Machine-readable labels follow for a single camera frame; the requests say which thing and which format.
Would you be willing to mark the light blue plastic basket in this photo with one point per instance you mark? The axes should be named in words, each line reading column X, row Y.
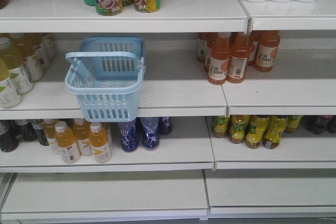
column 106, row 75

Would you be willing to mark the front right blue sports bottle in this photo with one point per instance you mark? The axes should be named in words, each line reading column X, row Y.
column 150, row 126

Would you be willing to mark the blue sports bottle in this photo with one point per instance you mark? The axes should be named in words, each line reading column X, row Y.
column 129, row 137
column 150, row 126

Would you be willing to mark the white metal shelving unit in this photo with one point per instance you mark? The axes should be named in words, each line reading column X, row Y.
column 192, row 177

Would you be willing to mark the front left blue sports bottle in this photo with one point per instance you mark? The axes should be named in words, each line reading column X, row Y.
column 129, row 137

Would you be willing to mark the C100 orange juice bottle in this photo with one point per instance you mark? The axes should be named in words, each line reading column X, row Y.
column 220, row 58

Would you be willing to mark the orange vitamin drink bottle front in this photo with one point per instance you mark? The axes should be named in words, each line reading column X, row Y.
column 99, row 142

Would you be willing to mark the orange vitamin drink bottle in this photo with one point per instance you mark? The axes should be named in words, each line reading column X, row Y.
column 99, row 142
column 81, row 129
column 66, row 141

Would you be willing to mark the orange vitamin drink bottle right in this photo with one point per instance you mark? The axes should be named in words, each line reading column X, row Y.
column 81, row 129

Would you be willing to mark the barcode-side orange juice bottle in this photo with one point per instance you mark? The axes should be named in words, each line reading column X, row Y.
column 240, row 51

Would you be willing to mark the yellow lemon tea bottle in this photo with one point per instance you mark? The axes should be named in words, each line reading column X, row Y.
column 276, row 127
column 257, row 126

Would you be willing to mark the orange vitamin drink bottle left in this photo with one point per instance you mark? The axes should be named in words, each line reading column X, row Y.
column 66, row 141

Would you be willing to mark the right C100 orange bottle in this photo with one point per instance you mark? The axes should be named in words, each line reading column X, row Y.
column 268, row 47

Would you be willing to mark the dark tea bottle right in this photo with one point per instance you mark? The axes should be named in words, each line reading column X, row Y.
column 38, row 127

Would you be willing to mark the dark tea bottle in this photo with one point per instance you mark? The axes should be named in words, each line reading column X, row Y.
column 8, row 140
column 26, row 129
column 38, row 127

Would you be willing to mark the dark tea bottle middle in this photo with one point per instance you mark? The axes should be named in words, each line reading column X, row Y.
column 26, row 129

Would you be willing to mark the cola plastic bottle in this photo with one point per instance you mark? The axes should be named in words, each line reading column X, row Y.
column 320, row 123

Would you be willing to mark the front right lime-yellow drink bottle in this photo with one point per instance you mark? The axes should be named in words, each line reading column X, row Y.
column 9, row 94

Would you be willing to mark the lime-yellow drink bottle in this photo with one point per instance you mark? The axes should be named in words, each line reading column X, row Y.
column 15, row 64
column 9, row 94

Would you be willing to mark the front middle lime-yellow drink bottle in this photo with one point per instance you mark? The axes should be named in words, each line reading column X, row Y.
column 15, row 64

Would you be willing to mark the dark tea bottle left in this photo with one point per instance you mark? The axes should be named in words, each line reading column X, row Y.
column 8, row 140

